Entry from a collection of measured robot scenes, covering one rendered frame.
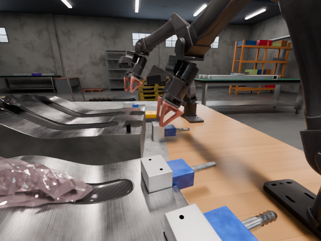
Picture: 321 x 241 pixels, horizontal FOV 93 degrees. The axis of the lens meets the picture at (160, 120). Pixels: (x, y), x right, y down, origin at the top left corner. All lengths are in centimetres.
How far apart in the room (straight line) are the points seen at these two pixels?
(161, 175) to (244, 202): 17
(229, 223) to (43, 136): 37
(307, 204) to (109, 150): 37
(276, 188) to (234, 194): 8
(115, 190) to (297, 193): 32
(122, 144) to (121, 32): 979
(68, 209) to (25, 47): 1117
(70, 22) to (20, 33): 252
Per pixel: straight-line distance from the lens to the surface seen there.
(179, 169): 25
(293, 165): 51
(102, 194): 25
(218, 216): 20
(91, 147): 37
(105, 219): 22
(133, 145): 34
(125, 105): 86
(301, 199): 38
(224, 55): 1150
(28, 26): 1129
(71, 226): 21
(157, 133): 49
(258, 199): 35
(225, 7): 40
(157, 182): 23
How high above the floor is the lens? 102
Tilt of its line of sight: 18 degrees down
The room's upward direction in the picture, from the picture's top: straight up
